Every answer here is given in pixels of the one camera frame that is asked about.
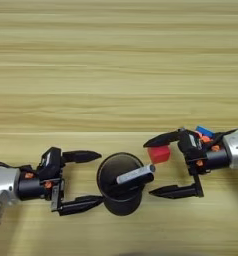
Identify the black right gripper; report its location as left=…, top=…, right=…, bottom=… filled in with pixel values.
left=143, top=130, right=231, bottom=200

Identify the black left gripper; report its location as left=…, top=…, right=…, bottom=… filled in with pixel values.
left=17, top=150, right=105, bottom=217

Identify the red cube block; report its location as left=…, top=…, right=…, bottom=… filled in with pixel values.
left=147, top=144, right=172, bottom=165

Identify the black round pen cup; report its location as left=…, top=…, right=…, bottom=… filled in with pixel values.
left=96, top=152, right=145, bottom=217

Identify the multicoloured puzzle cube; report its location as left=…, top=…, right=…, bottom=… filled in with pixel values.
left=194, top=125, right=216, bottom=144

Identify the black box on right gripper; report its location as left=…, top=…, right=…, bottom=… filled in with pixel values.
left=177, top=129, right=204, bottom=159

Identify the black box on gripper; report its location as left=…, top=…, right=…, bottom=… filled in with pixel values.
left=36, top=146, right=64, bottom=181
left=177, top=129, right=204, bottom=159

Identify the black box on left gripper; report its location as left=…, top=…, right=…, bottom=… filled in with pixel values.
left=36, top=146, right=64, bottom=181

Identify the black and silver marker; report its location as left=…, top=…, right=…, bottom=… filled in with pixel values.
left=107, top=163, right=156, bottom=198

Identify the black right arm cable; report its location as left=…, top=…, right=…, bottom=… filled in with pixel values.
left=209, top=125, right=238, bottom=144

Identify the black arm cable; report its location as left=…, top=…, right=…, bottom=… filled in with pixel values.
left=209, top=125, right=238, bottom=144
left=0, top=160, right=35, bottom=173

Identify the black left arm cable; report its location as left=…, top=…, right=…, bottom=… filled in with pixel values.
left=0, top=160, right=35, bottom=173

